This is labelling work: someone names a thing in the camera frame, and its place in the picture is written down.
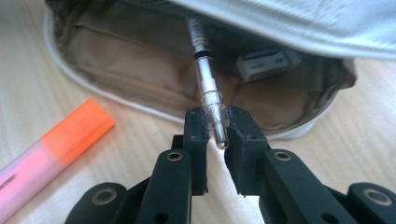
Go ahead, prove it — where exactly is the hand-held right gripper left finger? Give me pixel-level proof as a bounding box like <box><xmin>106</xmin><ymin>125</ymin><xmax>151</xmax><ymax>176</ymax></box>
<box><xmin>171</xmin><ymin>106</ymin><xmax>210</xmax><ymax>197</ymax></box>

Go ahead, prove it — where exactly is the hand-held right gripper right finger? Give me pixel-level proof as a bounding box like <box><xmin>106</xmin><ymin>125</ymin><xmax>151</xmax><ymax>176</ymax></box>
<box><xmin>223</xmin><ymin>106</ymin><xmax>270</xmax><ymax>198</ymax></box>

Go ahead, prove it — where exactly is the silver pen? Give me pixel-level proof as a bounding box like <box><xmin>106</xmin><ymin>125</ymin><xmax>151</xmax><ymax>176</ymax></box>
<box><xmin>186</xmin><ymin>17</ymin><xmax>232</xmax><ymax>150</ymax></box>

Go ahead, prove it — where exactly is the small white eraser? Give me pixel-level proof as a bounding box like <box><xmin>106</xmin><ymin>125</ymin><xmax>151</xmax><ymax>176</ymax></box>
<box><xmin>235</xmin><ymin>47</ymin><xmax>302</xmax><ymax>84</ymax></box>

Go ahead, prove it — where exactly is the cream zip pencil case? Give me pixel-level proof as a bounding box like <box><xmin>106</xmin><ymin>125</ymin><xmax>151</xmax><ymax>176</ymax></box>
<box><xmin>43</xmin><ymin>0</ymin><xmax>396</xmax><ymax>141</ymax></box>

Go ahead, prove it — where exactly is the orange pink highlighter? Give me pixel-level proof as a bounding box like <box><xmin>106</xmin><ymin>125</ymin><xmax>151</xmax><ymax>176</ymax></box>
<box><xmin>0</xmin><ymin>98</ymin><xmax>117</xmax><ymax>224</ymax></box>

